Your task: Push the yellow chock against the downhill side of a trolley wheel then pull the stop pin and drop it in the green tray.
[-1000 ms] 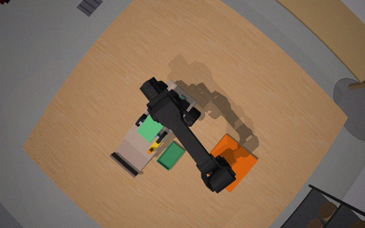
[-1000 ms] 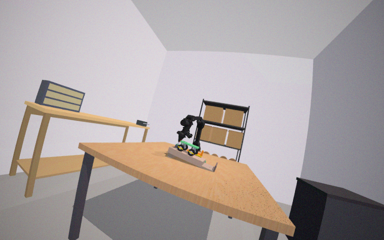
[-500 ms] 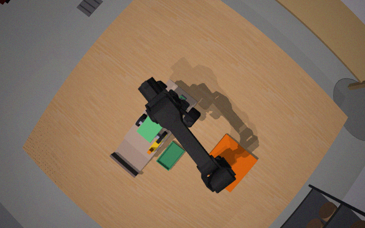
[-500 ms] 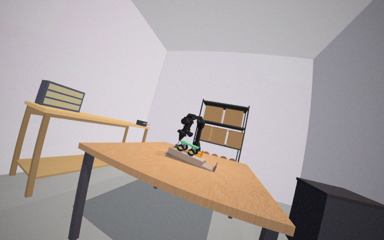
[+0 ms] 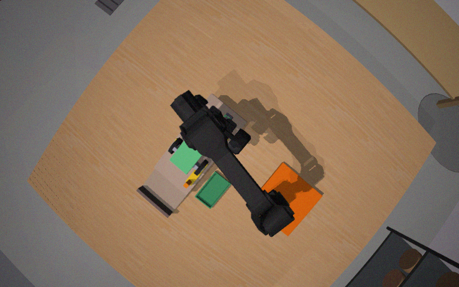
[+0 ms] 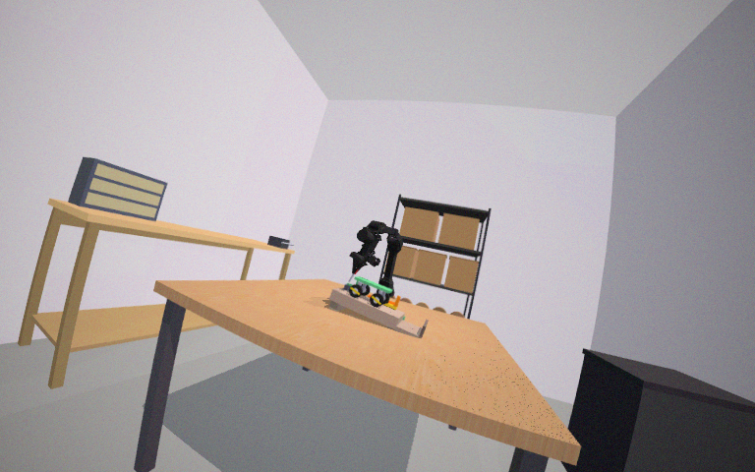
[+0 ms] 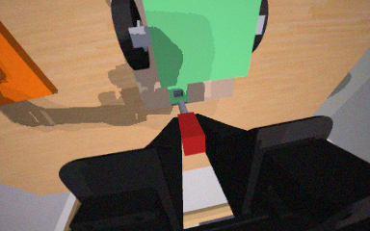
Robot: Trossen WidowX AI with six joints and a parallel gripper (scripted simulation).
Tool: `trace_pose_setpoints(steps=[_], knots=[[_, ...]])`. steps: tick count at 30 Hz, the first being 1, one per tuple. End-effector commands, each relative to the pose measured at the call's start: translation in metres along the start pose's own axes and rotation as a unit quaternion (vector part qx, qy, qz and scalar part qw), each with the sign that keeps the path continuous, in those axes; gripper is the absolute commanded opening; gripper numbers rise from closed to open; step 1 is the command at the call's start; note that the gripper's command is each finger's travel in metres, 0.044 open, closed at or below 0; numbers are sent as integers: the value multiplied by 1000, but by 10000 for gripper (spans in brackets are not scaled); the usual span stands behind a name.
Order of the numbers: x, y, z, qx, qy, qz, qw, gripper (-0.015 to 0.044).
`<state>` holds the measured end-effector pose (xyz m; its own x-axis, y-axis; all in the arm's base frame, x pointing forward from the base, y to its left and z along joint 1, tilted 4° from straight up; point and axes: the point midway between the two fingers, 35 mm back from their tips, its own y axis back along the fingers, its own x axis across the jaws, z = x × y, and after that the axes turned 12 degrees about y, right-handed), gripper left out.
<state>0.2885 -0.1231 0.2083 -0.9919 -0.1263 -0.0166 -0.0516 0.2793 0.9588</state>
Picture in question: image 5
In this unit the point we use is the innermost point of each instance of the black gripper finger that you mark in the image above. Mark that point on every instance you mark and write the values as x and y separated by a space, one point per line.
212 108
233 123

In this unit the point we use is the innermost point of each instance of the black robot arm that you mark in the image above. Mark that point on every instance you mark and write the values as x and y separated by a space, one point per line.
270 212

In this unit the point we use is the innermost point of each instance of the beige flat ramp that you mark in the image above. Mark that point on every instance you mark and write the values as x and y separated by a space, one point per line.
164 188

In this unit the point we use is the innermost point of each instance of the yellow wedge chock with orange handle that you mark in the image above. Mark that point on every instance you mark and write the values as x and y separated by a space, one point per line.
192 178

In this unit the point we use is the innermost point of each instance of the green wheeled trolley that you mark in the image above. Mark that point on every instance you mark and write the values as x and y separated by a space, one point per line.
186 158

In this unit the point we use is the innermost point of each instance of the green tray floor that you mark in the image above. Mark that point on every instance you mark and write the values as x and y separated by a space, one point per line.
213 189

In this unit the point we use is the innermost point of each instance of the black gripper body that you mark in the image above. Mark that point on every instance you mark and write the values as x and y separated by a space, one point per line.
239 140

